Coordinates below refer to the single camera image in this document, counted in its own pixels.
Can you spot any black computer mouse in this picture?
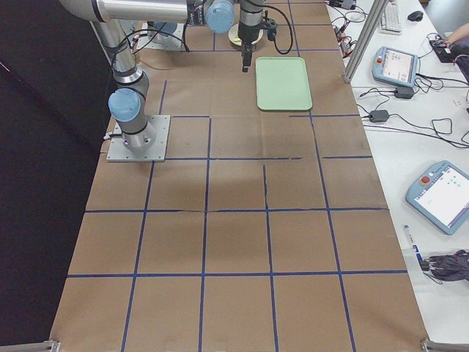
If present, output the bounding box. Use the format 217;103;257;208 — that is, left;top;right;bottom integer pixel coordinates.
407;11;424;22

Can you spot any black power adapter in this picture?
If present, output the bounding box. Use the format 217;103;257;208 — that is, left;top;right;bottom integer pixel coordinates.
369;110;390;123
394;87;415;100

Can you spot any blue teach pendant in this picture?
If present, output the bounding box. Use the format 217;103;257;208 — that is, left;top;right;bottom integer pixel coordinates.
372;46;418;88
405;161;468;235

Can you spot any near blue teach pendant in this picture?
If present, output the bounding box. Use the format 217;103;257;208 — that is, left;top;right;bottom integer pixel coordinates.
405;161;468;235

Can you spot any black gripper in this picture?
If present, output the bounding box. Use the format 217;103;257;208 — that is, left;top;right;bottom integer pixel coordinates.
237;16;277;73

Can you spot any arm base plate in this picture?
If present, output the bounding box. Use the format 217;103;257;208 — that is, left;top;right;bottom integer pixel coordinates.
106;115;171;162
136;22;184;51

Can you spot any mint green plastic tray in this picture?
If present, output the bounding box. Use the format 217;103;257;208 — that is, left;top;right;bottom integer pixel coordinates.
256;57;313;111

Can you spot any white round plate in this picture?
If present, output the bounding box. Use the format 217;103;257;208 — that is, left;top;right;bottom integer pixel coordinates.
228;23;263;47

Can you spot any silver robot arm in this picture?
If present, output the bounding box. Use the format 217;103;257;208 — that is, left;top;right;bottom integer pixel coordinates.
60;1;188;151
142;1;278;73

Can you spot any aluminium frame post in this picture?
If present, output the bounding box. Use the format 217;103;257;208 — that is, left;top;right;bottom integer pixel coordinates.
342;0;388;84

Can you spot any far blue teach pendant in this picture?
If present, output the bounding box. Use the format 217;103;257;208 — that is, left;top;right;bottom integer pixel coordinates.
372;46;418;88

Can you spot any white keyboard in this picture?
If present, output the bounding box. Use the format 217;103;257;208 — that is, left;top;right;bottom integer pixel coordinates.
380;0;402;35

